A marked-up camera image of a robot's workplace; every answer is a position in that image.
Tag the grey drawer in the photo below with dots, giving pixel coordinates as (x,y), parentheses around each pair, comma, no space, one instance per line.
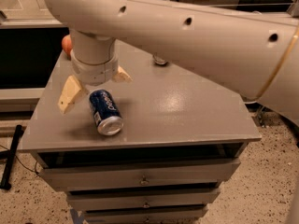
(143,199)
(146,216)
(139,175)

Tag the grey metal railing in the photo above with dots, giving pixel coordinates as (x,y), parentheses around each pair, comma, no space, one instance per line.
(8,23)

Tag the bottom grey drawer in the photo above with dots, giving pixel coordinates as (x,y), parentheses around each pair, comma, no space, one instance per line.
(146,216)

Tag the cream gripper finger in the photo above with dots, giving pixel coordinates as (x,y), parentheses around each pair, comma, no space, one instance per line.
(121,76)
(72,93)

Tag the black bar on floor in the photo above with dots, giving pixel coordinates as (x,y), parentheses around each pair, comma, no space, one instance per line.
(9,156)

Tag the blue pepsi can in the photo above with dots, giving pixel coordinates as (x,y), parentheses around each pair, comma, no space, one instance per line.
(106,115)

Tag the orange fruit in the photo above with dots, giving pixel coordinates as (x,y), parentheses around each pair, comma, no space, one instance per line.
(67,45)

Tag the middle grey drawer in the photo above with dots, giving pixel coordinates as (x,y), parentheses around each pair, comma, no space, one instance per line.
(143,199)

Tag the top grey drawer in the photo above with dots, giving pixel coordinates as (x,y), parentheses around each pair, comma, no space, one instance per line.
(139,175)

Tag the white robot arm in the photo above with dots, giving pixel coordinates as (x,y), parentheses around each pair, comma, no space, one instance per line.
(255,55)

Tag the grey drawer cabinet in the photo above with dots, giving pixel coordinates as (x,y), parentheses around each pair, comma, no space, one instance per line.
(169,115)

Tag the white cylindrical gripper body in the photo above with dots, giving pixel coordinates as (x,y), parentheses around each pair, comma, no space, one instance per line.
(94,73)

